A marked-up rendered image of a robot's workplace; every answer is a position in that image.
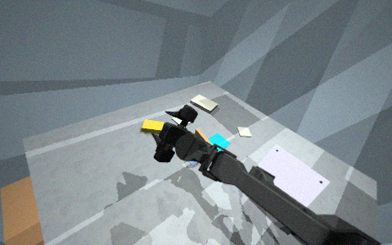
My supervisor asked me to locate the tan wooden bar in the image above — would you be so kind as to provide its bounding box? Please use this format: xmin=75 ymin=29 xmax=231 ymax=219
xmin=195 ymin=128 xmax=211 ymax=144

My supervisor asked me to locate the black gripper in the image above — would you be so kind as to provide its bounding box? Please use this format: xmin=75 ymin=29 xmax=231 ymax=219
xmin=152 ymin=104 xmax=199 ymax=162

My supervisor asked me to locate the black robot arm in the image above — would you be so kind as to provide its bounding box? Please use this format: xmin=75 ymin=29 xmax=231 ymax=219
xmin=159 ymin=122 xmax=381 ymax=245

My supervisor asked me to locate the yellow rectangular block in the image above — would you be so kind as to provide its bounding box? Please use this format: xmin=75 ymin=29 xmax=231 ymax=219
xmin=142 ymin=120 xmax=164 ymax=133

